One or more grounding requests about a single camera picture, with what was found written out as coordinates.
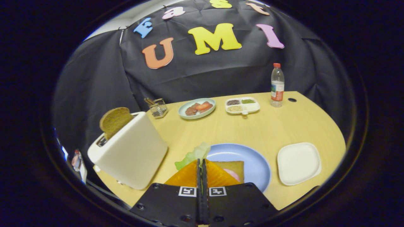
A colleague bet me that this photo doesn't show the pale green round plate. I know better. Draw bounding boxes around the pale green round plate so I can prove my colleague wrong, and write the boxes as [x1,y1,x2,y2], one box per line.
[178,98,216,120]

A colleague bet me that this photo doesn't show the blue round plate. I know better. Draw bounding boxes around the blue round plate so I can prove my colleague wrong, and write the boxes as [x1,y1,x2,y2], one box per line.
[202,143,272,193]

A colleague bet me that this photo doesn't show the brown toast slice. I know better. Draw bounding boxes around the brown toast slice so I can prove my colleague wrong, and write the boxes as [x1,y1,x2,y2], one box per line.
[99,107,134,140]

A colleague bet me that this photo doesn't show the black backdrop cloth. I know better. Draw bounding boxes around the black backdrop cloth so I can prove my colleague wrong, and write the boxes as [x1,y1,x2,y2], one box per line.
[52,0,355,152]

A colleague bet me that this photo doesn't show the tan bread slice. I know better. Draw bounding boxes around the tan bread slice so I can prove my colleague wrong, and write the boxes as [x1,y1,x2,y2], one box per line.
[211,161,245,183]

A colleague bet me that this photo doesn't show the white divided condiment tray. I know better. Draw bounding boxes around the white divided condiment tray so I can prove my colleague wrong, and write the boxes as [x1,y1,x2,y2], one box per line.
[225,97,261,115]

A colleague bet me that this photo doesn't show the clear water bottle red cap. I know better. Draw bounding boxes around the clear water bottle red cap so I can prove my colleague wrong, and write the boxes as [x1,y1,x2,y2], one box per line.
[270,63,285,108]

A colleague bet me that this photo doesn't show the white square plate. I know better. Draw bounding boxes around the white square plate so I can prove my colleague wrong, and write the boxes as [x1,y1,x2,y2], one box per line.
[277,142,322,186]

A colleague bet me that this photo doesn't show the pink ham slice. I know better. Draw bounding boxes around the pink ham slice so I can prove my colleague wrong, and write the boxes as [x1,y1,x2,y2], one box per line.
[223,168,241,183]

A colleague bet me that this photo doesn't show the brown meat slices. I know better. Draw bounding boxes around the brown meat slices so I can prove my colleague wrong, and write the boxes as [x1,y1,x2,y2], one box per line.
[185,103,201,116]

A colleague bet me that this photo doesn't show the small wire utensil holder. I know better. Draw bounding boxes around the small wire utensil holder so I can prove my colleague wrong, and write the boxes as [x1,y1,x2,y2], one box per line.
[144,98,168,119]

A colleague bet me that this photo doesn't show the white toaster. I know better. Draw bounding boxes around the white toaster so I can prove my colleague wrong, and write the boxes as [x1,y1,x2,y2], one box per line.
[87,111,168,190]

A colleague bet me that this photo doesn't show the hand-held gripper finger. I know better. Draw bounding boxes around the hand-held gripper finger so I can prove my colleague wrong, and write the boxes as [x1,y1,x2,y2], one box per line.
[130,159,203,227]
[202,159,279,227]

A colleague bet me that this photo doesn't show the green lettuce leaf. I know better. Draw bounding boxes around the green lettuce leaf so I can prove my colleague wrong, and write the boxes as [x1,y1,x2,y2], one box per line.
[175,142,211,171]

